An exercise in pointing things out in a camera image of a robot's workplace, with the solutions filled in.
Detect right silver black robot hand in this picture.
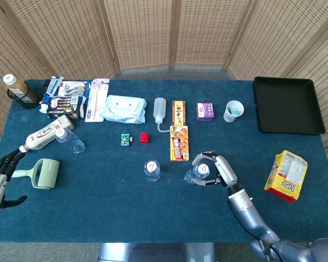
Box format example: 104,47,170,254
191,150,238,188

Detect clear bottle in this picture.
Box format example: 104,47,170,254
183,163,210,185
144,159,161,183
55,128,86,155

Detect pale green lint roller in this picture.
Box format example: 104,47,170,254
11,158,60,190

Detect yellow red curry box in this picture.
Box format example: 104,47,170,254
169,125,190,162

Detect white paper cup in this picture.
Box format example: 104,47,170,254
223,100,245,123

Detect yellow Lipo snack bag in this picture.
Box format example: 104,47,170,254
264,150,308,204

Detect purple small box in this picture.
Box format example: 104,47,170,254
196,102,215,122

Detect white milk tea bottle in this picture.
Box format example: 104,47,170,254
19,114,75,153

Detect slim red yellow spice box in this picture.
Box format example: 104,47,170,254
171,100,186,127

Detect black plastic tray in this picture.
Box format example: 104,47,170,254
253,76,326,135

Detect black round bottle holder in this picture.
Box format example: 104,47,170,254
7,88,40,110

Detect white squeeze wash bottle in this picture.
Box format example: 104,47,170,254
153,97,172,133

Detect brown drink bottle white cap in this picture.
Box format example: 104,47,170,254
3,74,39,104

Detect blue-grey robot torso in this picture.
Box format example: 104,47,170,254
98,242,216,262

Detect dark battery pack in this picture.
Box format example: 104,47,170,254
46,95,87,120

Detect blue white toothpaste tube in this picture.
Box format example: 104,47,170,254
39,76,65,114

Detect light blue wet wipes pack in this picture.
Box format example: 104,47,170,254
101,94,148,124

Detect white blue blister pack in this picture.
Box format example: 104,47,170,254
57,80,91,98

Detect pink white toothbrush pack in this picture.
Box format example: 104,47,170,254
85,78,110,123

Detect woven rattan folding screen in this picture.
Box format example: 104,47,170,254
0,0,328,148

